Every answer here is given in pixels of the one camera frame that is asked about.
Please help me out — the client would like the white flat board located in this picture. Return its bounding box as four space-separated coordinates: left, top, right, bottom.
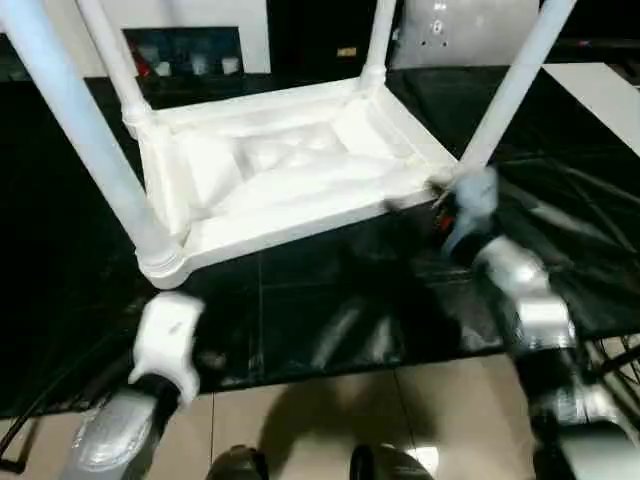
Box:
542 62 640 152

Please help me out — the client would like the black furniture with yellow label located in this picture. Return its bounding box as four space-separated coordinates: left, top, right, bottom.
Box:
267 0 401 77

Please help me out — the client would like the white plastic table top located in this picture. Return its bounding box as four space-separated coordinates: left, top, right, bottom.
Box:
122 74 461 292

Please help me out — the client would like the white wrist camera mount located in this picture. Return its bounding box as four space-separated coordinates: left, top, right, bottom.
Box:
128 292 207 405
452 164 501 222

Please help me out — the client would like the dark robot foot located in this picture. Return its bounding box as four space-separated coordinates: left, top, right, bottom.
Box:
349 442 437 480
207 444 270 480

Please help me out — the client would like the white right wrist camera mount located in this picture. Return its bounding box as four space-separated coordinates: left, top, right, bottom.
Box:
452 164 501 222

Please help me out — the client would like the black metal stand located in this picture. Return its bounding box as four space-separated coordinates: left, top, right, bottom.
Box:
579 333 640 384

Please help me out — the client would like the white glass-door cabinet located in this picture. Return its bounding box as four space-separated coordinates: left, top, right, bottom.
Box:
0 0 271 82

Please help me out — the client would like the black work mat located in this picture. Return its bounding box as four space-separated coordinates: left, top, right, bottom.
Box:
0 62 640 420

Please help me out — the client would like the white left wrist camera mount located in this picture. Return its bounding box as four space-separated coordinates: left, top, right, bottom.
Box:
128 292 207 405

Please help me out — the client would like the black floor stand leg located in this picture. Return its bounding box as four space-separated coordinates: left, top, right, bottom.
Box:
0 389 56 474

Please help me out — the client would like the white plastic table leg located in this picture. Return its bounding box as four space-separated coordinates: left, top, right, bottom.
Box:
78 0 152 132
454 0 582 177
362 0 400 95
0 2 182 275

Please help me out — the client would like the dark left robot foot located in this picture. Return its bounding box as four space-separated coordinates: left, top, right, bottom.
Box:
207 444 270 480

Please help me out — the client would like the dark right robot foot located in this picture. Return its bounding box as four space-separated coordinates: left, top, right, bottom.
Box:
349 442 437 480

